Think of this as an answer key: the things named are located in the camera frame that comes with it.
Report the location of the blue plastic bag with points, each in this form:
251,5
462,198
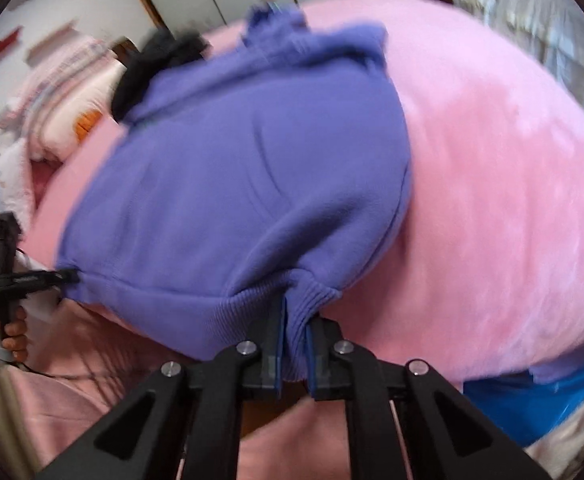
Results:
525,410

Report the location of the pink wall shelf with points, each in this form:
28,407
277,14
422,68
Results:
59,37

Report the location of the black puffer jacket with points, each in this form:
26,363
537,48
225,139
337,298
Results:
161,52

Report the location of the pink bed sheet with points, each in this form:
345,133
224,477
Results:
486,274

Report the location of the person's left hand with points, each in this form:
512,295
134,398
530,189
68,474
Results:
13,336

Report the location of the folded pastel quilt stack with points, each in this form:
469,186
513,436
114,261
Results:
62,98

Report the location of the purple zip hoodie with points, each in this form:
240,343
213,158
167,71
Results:
279,167

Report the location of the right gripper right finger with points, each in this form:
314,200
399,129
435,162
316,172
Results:
406,421

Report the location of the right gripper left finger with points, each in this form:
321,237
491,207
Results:
183,421

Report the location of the white pink pillow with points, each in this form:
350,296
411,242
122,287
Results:
16,186

